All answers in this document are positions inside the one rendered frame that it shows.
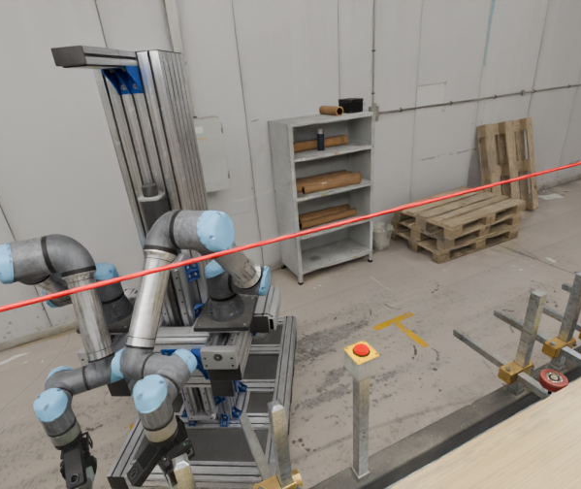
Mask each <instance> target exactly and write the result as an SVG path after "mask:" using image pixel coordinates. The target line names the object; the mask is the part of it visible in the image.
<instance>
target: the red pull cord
mask: <svg viewBox="0 0 581 489"><path fill-rule="evenodd" d="M577 165H581V162H577V163H573V164H569V165H565V166H562V167H558V168H554V169H550V170H546V171H542V172H538V173H534V174H530V175H526V176H522V177H519V178H515V179H508V180H504V181H500V182H496V183H492V184H488V185H484V186H480V187H476V188H473V189H469V190H465V191H461V192H457V193H453V194H449V195H445V196H441V197H437V198H434V199H430V200H426V201H422V202H418V203H414V204H410V205H406V206H402V207H398V208H394V209H391V210H387V211H383V212H376V213H372V214H368V215H364V216H360V217H356V218H352V219H348V220H344V221H341V222H337V223H333V224H329V225H325V226H321V227H317V228H313V229H309V230H305V231H302V232H298V233H294V234H290V235H286V236H282V237H278V238H274V239H270V240H266V241H263V242H259V243H255V244H248V245H244V246H240V247H236V248H232V249H228V250H224V251H220V252H216V253H213V254H209V255H205V256H201V257H197V258H193V259H189V260H185V261H181V262H177V263H174V264H170V265H166V266H162V267H158V268H154V269H150V270H146V271H142V272H138V273H134V274H131V275H127V276H123V277H116V278H112V279H108V280H104V281H100V282H96V283H92V284H88V285H85V286H81V287H77V288H73V289H69V290H65V291H61V292H57V293H53V294H49V295H46V296H42V297H38V298H34V299H30V300H26V301H22V302H18V303H14V304H10V305H6V306H3V307H0V312H2V311H6V310H13V309H17V308H21V307H25V306H29V305H33V304H36V303H40V302H43V301H47V300H51V299H55V298H59V297H63V296H67V295H71V294H75V293H79V292H82V291H86V290H89V289H93V288H97V287H101V286H105V285H109V284H113V283H117V282H121V281H124V280H128V279H132V278H136V277H142V276H146V275H150V274H154V273H158V272H162V271H166V270H170V269H173V268H177V267H181V266H185V265H189V264H193V263H196V262H200V261H204V260H208V259H211V258H215V257H219V256H223V255H227V254H231V253H235V252H239V251H243V250H247V249H251V248H254V247H257V246H261V245H268V244H272V243H276V242H280V241H284V240H288V239H292V238H296V237H300V236H303V235H306V234H310V233H314V232H318V231H322V230H326V229H330V228H334V227H338V226H341V225H345V224H349V223H353V222H357V221H360V220H364V219H368V218H372V217H376V216H380V215H383V214H387V213H391V212H398V211H402V210H406V209H410V208H413V207H417V206H421V205H425V204H429V203H432V202H436V201H440V200H444V199H448V198H452V197H456V196H460V195H464V194H468V193H470V192H474V191H478V190H482V189H486V188H490V187H494V186H498V185H502V184H506V183H510V182H513V181H517V180H521V179H527V178H531V177H535V176H539V175H543V174H547V173H551V172H555V171H559V170H562V169H566V168H570V167H574V166H577Z"/></svg>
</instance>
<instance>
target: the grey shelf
mask: <svg viewBox="0 0 581 489"><path fill-rule="evenodd" d="M268 127H269V137H270V147H271V158H272V167H273V177H274V196H275V206H276V217H277V227H278V236H279V237H282V236H286V235H290V234H294V233H298V232H302V231H305V230H309V229H313V228H317V227H321V226H325V225H329V224H333V223H337V222H341V221H344V220H348V219H352V218H356V217H360V216H364V215H368V214H372V213H373V179H374V133H375V112H361V113H354V114H345V113H343V114H342V115H329V114H311V115H304V116H296V117H289V118H282V119H274V120H268ZM318 128H323V129H324V138H327V137H333V136H338V135H347V136H348V143H347V144H344V145H338V146H332V147H325V150H321V151H319V150H318V149H317V148H316V149H310V150H304V151H298V152H294V146H293V143H297V142H302V141H308V140H314V139H317V129H318ZM291 145H292V146H291ZM345 157H346V171H351V172H352V174H353V173H358V172H360V173H361V174H362V178H361V182H360V183H356V184H352V185H347V186H343V187H338V188H333V189H328V190H324V191H319V192H314V193H309V194H305V195H304V194H303V192H298V193H297V187H296V179H300V178H306V177H311V176H316V175H321V174H327V173H332V172H336V171H341V170H345ZM294 183H295V184H294ZM294 185H295V186H294ZM345 204H349V205H350V209H354V208H355V209H356V210H357V214H356V215H353V216H349V217H346V218H343V219H339V220H335V221H332V222H328V223H324V224H321V225H317V226H313V227H310V228H306V229H303V230H301V229H300V228H299V214H303V213H307V212H315V211H319V210H324V209H328V208H332V207H336V206H341V205H345ZM372 225H373V217H372V218H368V219H364V220H360V221H357V222H353V223H349V224H345V225H341V226H338V227H334V228H330V229H326V230H322V231H318V232H314V233H310V234H306V235H303V236H300V237H296V238H292V239H288V240H284V241H280V242H279V247H280V257H281V268H282V269H285V268H286V266H287V267H288V268H289V269H290V270H291V271H292V272H293V273H294V274H295V275H296V276H297V277H298V283H299V284H300V285H302V284H304V283H303V275H304V274H307V273H310V272H313V271H315V270H318V269H321V268H325V267H329V266H333V265H336V264H338V263H342V262H345V261H348V260H351V259H354V258H358V257H361V256H364V255H367V254H369V255H370V259H368V262H372ZM285 265H286V266H285Z"/></svg>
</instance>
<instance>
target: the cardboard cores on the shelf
mask: <svg viewBox="0 0 581 489"><path fill-rule="evenodd" d="M347 143H348V136H347V135H338V136H333V137H327V138H324V146H325V147H332V146H338V145H344V144H347ZM293 146H294V152H298V151H304V150H310V149H316V148H317V139H314V140H308V141H302V142H297V143H293ZM361 178H362V174H361V173H360V172H358V173H353V174H352V172H351V171H346V170H341V171H336V172H332V173H327V174H321V175H316V176H311V177H306V178H300V179H296V187H297V193H298V192H303V194H304V195H305V194H309V193H314V192H319V191H324V190H328V189H333V188H338V187H343V186H347V185H352V184H356V183H360V182H361ZM356 214H357V210H356V209H355V208H354V209H350V205H349V204H345V205H341V206H336V207H332V208H328V209H324V210H319V211H315V212H307V213H303V214H299V228H300V229H301V230H303V229H306V228H310V227H313V226H317V225H321V224H324V223H328V222H332V221H335V220H339V219H343V218H346V217H349V216H353V215H356Z"/></svg>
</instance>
